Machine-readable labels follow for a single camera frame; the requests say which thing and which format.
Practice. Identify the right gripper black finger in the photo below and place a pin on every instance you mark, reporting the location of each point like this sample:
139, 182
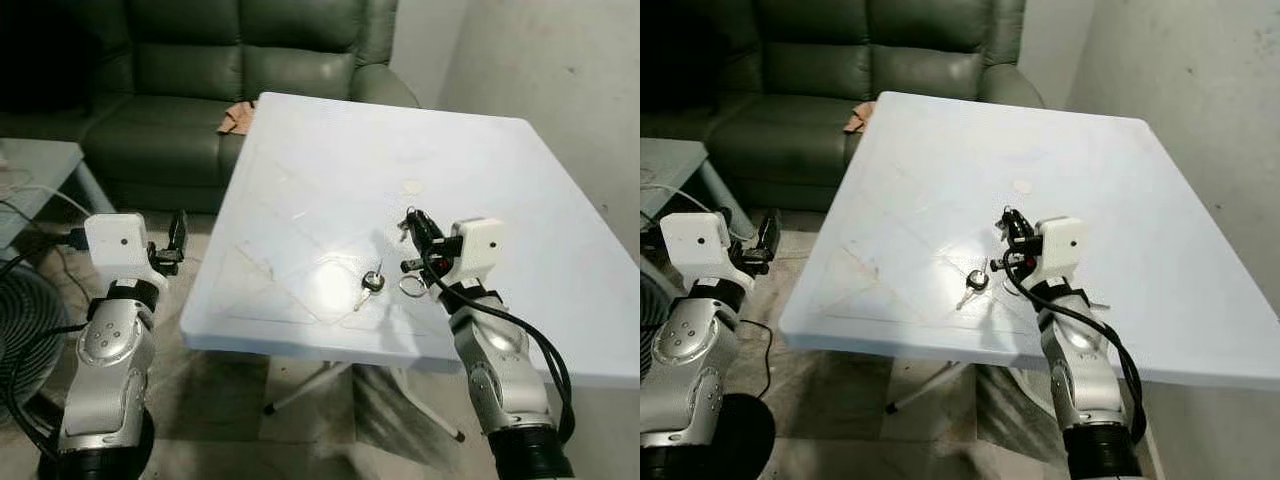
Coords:
1015, 225
1005, 267
422, 226
418, 265

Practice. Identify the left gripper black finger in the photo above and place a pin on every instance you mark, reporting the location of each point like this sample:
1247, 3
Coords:
771, 230
179, 230

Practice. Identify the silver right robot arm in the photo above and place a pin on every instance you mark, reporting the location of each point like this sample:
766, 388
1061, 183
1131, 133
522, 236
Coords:
500, 370
1085, 370

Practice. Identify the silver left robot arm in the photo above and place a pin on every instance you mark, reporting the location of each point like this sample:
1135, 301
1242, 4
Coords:
690, 350
110, 350

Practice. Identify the key with black fob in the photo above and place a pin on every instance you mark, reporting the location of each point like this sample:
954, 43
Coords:
372, 281
976, 281

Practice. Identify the white square folding table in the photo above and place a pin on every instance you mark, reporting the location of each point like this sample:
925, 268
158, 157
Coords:
330, 180
920, 180

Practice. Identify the small grey side table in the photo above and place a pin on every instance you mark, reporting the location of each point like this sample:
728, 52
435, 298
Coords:
35, 165
670, 165

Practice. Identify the crumpled brown cloth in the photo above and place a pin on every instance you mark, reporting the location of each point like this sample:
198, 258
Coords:
860, 118
237, 118

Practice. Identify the white metal table leg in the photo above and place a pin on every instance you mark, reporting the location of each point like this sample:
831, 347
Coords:
430, 410
930, 388
305, 390

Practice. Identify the black floor fan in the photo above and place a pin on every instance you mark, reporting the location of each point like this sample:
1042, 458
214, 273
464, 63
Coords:
25, 310

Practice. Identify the dark green leather sofa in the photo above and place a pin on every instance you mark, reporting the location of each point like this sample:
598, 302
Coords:
180, 70
800, 70

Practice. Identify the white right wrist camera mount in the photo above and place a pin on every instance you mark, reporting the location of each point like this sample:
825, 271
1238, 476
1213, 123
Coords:
478, 248
1062, 245

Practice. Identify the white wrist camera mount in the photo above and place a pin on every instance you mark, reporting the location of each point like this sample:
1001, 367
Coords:
695, 245
115, 245
1062, 245
478, 248

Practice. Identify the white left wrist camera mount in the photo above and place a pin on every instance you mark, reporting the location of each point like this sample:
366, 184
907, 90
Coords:
115, 245
695, 245

